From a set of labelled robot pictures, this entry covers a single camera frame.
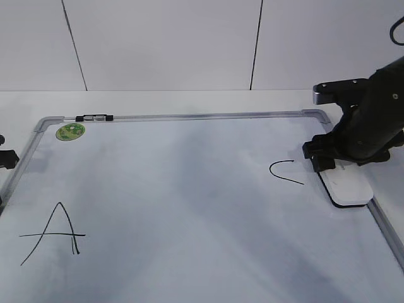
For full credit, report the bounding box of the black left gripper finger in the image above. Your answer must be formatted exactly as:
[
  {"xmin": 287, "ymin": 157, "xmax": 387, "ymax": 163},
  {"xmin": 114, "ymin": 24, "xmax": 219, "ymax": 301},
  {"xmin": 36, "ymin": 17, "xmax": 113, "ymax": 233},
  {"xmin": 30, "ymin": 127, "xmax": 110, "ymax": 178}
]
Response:
[{"xmin": 0, "ymin": 150, "xmax": 19, "ymax": 169}]

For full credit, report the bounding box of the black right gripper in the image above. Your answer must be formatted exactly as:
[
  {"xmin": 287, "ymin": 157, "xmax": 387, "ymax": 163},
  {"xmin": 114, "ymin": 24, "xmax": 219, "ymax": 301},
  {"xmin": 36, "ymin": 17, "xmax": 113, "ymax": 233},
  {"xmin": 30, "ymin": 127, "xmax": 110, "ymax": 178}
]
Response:
[{"xmin": 302, "ymin": 57, "xmax": 403, "ymax": 172}]

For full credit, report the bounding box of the white deli whiteboard eraser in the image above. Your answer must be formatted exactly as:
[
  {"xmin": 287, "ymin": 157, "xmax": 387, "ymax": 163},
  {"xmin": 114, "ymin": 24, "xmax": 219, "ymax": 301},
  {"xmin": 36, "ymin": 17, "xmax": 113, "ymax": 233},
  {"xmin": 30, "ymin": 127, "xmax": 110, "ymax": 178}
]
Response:
[{"xmin": 318, "ymin": 160, "xmax": 374, "ymax": 208}]

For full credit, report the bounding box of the round green sticker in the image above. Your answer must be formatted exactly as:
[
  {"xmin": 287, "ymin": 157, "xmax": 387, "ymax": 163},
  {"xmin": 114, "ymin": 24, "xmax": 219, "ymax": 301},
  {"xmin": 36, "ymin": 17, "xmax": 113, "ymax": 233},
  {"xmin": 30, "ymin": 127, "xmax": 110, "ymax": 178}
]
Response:
[{"xmin": 56, "ymin": 123, "xmax": 86, "ymax": 141}]

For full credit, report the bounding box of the black clear hanging clip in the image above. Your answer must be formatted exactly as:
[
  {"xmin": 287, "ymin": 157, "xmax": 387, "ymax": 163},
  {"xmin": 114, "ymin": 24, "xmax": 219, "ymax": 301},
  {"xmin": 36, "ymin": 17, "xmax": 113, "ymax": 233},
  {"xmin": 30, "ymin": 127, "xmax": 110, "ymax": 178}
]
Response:
[{"xmin": 75, "ymin": 114, "xmax": 114, "ymax": 122}]

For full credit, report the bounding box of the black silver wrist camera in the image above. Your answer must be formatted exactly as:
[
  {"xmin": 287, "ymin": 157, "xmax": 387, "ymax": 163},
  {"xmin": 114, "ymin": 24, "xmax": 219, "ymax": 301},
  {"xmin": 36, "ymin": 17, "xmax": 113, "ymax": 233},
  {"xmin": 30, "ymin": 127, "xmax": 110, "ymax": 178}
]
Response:
[{"xmin": 312, "ymin": 78, "xmax": 369, "ymax": 112}]

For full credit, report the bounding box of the white whiteboard with grey frame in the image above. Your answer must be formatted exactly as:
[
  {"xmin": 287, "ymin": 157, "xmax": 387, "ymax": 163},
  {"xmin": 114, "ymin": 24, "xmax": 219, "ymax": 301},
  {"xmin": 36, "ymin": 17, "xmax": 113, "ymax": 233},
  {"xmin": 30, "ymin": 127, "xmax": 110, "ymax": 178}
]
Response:
[{"xmin": 1, "ymin": 110, "xmax": 403, "ymax": 302}]

